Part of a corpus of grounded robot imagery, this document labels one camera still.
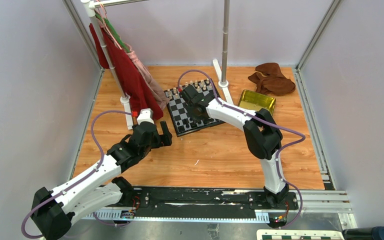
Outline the yellow transparent tray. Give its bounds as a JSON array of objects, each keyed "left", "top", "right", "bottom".
[{"left": 237, "top": 90, "right": 276, "bottom": 115}]

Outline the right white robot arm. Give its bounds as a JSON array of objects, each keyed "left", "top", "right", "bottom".
[{"left": 179, "top": 85, "right": 290, "bottom": 209}]

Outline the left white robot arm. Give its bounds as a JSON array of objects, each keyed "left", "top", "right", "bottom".
[{"left": 21, "top": 108, "right": 173, "bottom": 240}]

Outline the black white chessboard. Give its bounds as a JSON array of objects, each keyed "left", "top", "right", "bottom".
[{"left": 164, "top": 87, "right": 224, "bottom": 137}]

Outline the pink hanging garment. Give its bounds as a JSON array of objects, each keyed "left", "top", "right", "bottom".
[{"left": 125, "top": 43, "right": 169, "bottom": 110}]

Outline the red hanging garment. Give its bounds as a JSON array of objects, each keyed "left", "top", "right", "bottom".
[{"left": 101, "top": 29, "right": 164, "bottom": 120}]

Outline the brown cloth pile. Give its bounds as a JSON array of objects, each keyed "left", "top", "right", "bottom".
[{"left": 248, "top": 62, "right": 296, "bottom": 96}]

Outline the green clothes hanger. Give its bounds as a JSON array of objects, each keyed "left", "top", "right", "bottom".
[{"left": 95, "top": 12, "right": 131, "bottom": 54}]

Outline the white clothes rack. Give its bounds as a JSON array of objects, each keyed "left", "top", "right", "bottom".
[{"left": 81, "top": 0, "right": 233, "bottom": 113}]

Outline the dark blue object corner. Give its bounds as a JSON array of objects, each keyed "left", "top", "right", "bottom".
[{"left": 342, "top": 226, "right": 384, "bottom": 240}]

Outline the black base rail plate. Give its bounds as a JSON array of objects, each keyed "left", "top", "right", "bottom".
[{"left": 100, "top": 185, "right": 300, "bottom": 220}]

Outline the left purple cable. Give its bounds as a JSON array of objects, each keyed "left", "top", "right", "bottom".
[{"left": 21, "top": 110, "right": 138, "bottom": 239}]

